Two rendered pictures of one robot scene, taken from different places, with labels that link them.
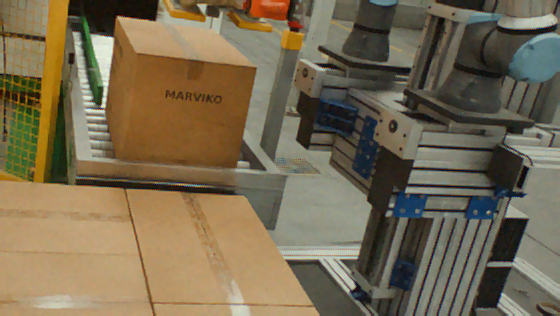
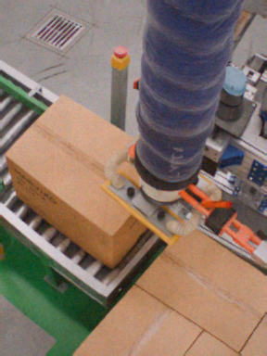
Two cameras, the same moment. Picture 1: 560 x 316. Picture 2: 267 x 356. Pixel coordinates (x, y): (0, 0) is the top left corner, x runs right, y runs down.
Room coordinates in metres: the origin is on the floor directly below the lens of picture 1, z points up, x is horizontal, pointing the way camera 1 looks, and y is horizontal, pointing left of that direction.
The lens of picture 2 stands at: (1.22, 0.78, 3.02)
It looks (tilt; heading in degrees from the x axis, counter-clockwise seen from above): 61 degrees down; 319
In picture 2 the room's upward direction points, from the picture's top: 5 degrees clockwise
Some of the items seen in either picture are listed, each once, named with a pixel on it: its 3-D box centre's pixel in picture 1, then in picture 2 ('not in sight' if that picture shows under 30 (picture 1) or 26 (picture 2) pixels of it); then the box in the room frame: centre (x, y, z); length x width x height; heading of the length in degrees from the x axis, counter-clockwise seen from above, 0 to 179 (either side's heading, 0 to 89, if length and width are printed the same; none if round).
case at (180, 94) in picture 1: (172, 92); (85, 182); (2.27, 0.15, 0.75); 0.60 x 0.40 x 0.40; 17
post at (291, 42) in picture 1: (268, 145); (118, 113); (2.62, -0.28, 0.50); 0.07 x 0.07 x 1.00; 16
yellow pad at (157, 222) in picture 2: (182, 1); (146, 205); (1.90, 0.14, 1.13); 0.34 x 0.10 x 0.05; 12
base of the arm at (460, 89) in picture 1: (473, 85); not in sight; (1.63, -0.64, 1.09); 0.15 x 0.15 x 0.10
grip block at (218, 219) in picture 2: not in sight; (220, 217); (1.67, -0.01, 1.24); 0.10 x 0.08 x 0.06; 102
